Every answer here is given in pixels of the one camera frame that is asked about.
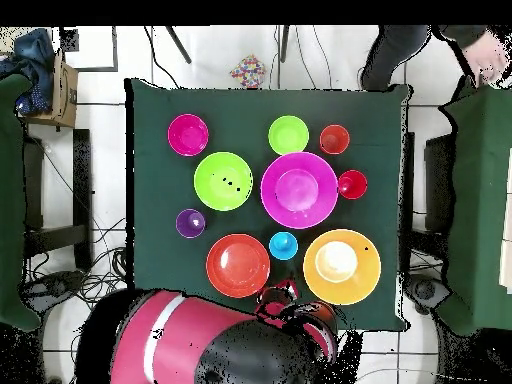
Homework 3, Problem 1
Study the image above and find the large orange bowl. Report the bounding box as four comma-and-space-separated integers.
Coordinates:
302, 228, 382, 306

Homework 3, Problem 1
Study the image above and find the tangle of black cables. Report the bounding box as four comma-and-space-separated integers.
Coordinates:
23, 217, 129, 311

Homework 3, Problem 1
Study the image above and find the small green bowl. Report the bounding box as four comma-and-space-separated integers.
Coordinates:
267, 115, 310, 156

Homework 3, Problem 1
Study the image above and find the purple cup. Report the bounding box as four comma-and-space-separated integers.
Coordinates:
175, 208, 207, 240

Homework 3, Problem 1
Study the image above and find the black metal frame stand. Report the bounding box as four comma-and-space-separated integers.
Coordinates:
399, 131, 457, 277
23, 128, 94, 273

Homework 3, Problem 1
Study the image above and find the brown cardboard box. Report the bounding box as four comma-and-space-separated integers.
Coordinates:
21, 51, 80, 129

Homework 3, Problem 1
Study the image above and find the thin black square frame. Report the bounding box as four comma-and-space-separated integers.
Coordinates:
59, 25, 119, 73

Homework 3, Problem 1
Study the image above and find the red-orange bowl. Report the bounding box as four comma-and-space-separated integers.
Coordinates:
205, 233, 272, 299

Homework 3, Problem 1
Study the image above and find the blue cup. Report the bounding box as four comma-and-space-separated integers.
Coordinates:
268, 231, 299, 262

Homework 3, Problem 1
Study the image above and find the colourful patterned box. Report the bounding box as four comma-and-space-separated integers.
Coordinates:
229, 54, 267, 89

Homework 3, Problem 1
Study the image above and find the red-orange cup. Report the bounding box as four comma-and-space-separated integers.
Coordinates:
318, 124, 351, 156

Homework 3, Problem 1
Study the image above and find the large pink bowl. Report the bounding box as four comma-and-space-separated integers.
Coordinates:
260, 151, 340, 230

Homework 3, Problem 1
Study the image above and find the dark green table cloth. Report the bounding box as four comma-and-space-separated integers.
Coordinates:
124, 77, 413, 333

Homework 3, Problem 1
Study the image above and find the black tripod leg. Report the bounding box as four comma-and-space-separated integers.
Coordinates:
279, 25, 290, 63
165, 25, 192, 64

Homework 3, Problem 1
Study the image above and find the green cloth covered side table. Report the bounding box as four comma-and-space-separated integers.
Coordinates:
437, 77, 512, 336
0, 73, 43, 332

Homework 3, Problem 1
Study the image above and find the person's hand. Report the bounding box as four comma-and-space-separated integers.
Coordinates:
462, 31, 510, 88

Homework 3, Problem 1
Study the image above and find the small pink bowl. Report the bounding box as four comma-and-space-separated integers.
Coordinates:
166, 113, 210, 158

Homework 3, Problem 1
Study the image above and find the red cup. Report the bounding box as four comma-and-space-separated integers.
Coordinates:
337, 169, 368, 200

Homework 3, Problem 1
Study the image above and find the blue cloth bundle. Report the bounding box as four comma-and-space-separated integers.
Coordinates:
0, 27, 57, 115

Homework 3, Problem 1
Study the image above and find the black pedestal leg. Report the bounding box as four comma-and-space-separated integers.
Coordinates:
19, 269, 87, 317
403, 273, 453, 317

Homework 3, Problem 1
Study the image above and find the large green bowl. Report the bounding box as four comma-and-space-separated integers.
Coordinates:
193, 151, 254, 212

